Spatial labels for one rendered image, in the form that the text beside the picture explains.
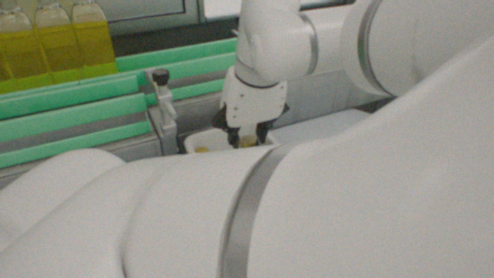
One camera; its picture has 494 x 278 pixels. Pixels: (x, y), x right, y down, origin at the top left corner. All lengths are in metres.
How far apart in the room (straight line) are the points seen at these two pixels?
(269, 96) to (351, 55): 0.29
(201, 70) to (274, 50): 0.39
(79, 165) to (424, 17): 0.23
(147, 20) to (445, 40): 0.72
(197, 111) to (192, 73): 0.08
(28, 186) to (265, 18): 0.28
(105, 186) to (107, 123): 0.51
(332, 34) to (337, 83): 0.53
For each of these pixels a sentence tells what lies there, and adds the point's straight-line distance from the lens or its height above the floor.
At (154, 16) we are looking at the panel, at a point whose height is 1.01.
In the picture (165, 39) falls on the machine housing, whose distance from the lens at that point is 0.94.
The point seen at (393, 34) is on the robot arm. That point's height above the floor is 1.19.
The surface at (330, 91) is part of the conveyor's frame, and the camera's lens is 0.95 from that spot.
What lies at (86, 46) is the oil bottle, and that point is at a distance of 0.72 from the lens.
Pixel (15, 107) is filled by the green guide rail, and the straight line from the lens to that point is 0.73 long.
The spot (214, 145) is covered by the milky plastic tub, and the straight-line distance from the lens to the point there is 0.77.
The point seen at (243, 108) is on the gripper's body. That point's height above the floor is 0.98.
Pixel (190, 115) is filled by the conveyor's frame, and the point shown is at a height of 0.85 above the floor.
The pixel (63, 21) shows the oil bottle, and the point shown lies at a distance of 0.71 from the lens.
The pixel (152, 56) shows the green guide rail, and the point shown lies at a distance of 0.81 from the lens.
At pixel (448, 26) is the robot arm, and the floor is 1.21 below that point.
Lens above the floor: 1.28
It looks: 37 degrees down
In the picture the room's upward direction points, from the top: straight up
